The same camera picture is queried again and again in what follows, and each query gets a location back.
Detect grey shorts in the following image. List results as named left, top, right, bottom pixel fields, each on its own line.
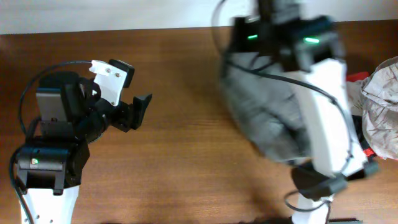
left=219, top=52, right=311, bottom=165

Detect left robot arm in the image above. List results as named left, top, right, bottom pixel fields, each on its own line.
left=9, top=71, right=152, bottom=223

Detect black garment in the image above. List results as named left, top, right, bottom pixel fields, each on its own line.
left=352, top=115, right=370, bottom=151

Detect beige crumpled garment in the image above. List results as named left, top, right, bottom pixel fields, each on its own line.
left=346, top=57, right=397, bottom=160

